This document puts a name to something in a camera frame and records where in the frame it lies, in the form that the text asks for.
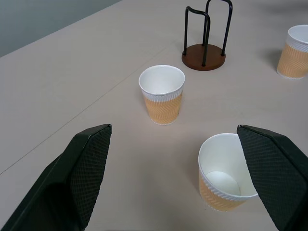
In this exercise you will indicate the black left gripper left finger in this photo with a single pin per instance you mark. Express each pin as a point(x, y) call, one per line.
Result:
point(72, 173)

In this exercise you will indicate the orange and white paper cup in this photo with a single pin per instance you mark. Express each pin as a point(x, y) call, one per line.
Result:
point(292, 60)
point(162, 101)
point(221, 173)

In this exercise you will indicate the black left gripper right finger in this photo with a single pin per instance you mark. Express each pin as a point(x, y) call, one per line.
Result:
point(274, 173)

